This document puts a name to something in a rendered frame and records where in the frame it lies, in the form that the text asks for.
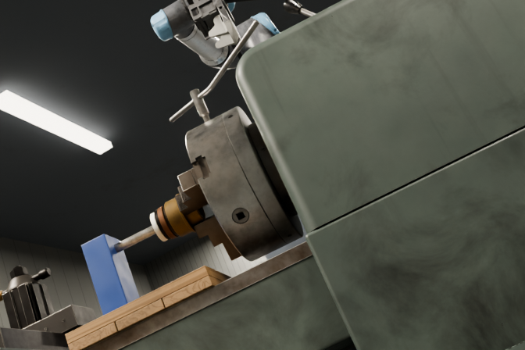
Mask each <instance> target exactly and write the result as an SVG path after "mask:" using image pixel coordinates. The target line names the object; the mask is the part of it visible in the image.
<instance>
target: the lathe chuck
mask: <svg viewBox="0 0 525 350"><path fill-rule="evenodd" d="M185 141H186V147H187V153H188V156H189V159H190V161H191V164H194V163H196V162H197V159H199V158H201V157H202V158H203V159H204V158H206V161H207V163H208V165H209V168H210V170H211V173H209V177H207V178H205V179H204V178H203V177H201V178H199V179H198V182H199V185H200V187H201V189H202V192H203V194H204V196H205V198H206V200H207V202H208V203H209V206H210V208H211V210H212V212H213V214H214V215H215V217H216V219H217V221H218V222H219V224H220V226H221V227H222V229H223V231H224V233H225V234H226V235H227V237H228V238H229V240H230V242H231V243H232V245H233V246H234V247H235V248H236V249H237V251H238V252H239V253H240V254H241V255H242V256H243V257H244V258H245V259H247V260H248V261H250V262H253V261H255V260H257V259H259V258H261V257H263V256H265V255H267V254H269V253H271V252H273V251H275V250H277V249H279V248H281V247H283V246H285V245H288V243H287V242H286V241H285V240H284V239H283V238H282V237H281V236H280V235H279V234H278V232H277V231H276V229H275V228H274V226H273V224H272V223H271V222H270V220H269V218H268V216H267V215H266V213H265V211H264V210H263V208H262V206H261V205H260V203H259V200H258V199H257V197H256V196H255V193H254V191H253V190H252V187H251V185H250V183H249V182H248V179H247V177H246V176H245V173H244V171H243V169H242V168H241V165H240V163H239V161H238V158H237V156H236V154H235V152H234V149H233V147H232V144H231V143H230V139H229V137H228V134H227V131H226V128H225V125H224V122H223V114H221V115H219V116H217V117H215V118H213V119H211V120H209V121H207V122H206V123H204V124H202V125H200V126H198V127H196V128H194V129H192V130H190V131H188V132H187V133H186V137H185ZM237 208H244V209H246V210H248V212H249V218H248V220H247V221H246V222H244V223H237V222H235V221H234V220H233V218H232V213H233V211H234V210H235V209H237Z"/></svg>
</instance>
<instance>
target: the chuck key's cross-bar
mask: <svg viewBox="0 0 525 350"><path fill-rule="evenodd" d="M258 25H259V21H258V20H254V21H253V23H252V25H251V26H250V27H249V29H248V30H247V31H246V33H245V35H244V36H243V38H242V39H241V40H240V41H239V43H238V44H237V46H236V48H235V49H234V50H233V51H232V53H231V54H230V56H229V58H228V59H227V61H226V62H225V63H224V64H223V66H222V68H221V69H220V71H219V72H218V74H217V75H216V76H215V77H214V79H213V80H212V82H211V84H210V85H209V86H208V87H207V88H206V89H205V90H204V91H203V92H202V93H200V94H199V95H198V97H199V98H200V99H203V98H204V97H205V96H206V95H207V94H208V93H209V92H211V91H212V90H213V88H214V87H215V86H216V85H217V83H218V82H219V80H220V78H221V77H222V76H223V75H224V73H225V72H226V70H227V69H228V67H229V66H230V64H231V63H232V62H233V61H234V59H235V57H236V56H237V54H238V53H239V52H240V50H241V49H242V48H243V46H244V45H245V43H246V41H247V40H248V39H249V38H250V36H251V35H252V33H253V32H254V30H255V29H256V28H257V26H258ZM193 105H195V104H194V102H193V100H191V101H190V102H189V103H188V104H186V106H185V107H183V108H182V109H181V110H179V111H178V112H177V113H175V114H174V115H173V116H172V117H170V121H171V122H174V121H175V120H176V119H178V118H179V117H180V116H182V115H183V114H184V113H185V112H187V111H188V110H189V109H190V108H191V107H192V106H193Z"/></svg>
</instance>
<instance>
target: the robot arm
mask: <svg viewBox="0 0 525 350"><path fill-rule="evenodd" d="M247 1H255V0H177V1H175V2H174V3H172V4H171V5H169V6H167V7H166V8H165V9H161V10H160V11H159V12H158V13H156V14H155V15H154V16H152V18H151V24H152V27H153V29H154V31H155V32H156V34H157V35H158V36H159V38H160V39H161V40H163V41H168V40H169V39H172V38H173V37H175V38H176V39H177V40H179V41H180V42H182V43H183V44H185V45H186V46H188V47H189V48H190V49H191V50H193V51H194V52H196V53H197V54H198V55H199V57H200V59H201V60H202V61H203V62H204V63H205V64H206V65H208V66H211V67H212V68H217V69H221V68H222V66H223V64H224V63H225V62H226V61H227V59H228V58H229V56H230V54H231V53H232V51H233V50H234V49H235V48H236V46H237V45H238V43H239V41H240V40H241V39H242V38H243V36H244V35H245V33H246V31H247V30H248V29H249V27H250V26H251V25H252V23H253V21H254V20H258V21H259V25H258V26H257V28H256V29H255V30H254V32H253V33H252V35H251V36H250V38H249V39H248V40H247V41H246V43H245V45H244V46H243V48H242V49H241V50H240V52H239V53H238V54H237V56H236V57H235V59H234V61H233V62H232V63H231V64H230V66H229V67H228V69H234V68H237V65H238V62H239V60H240V59H241V57H242V56H243V55H244V54H245V53H246V52H247V51H248V50H249V49H250V48H252V47H254V46H256V45H258V44H259V43H261V42H263V41H265V40H267V39H269V38H271V37H273V36H275V35H276V34H279V33H280V32H279V30H278V29H277V28H276V27H275V25H274V24H273V22H272V21H271V20H270V18H269V17H268V16H267V15H266V14H265V13H264V12H261V13H259V14H257V15H255V16H252V17H251V18H250V19H248V20H246V21H245V22H243V23H241V24H240V25H238V26H235V24H234V18H233V16H232V14H231V12H232V11H233V9H234V7H235V2H247Z"/></svg>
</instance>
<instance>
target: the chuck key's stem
mask: <svg viewBox="0 0 525 350"><path fill-rule="evenodd" d="M199 94H200V91H199V90H198V89H194V90H192V91H191V92H190V95H191V98H192V100H193V102H194V104H195V107H196V109H197V110H198V113H199V115H200V117H202V118H203V120H204V121H205V123H206V122H207V121H209V120H210V118H209V110H208V109H207V107H206V105H205V102H204V100H203V99H200V98H199V97H198V95H199Z"/></svg>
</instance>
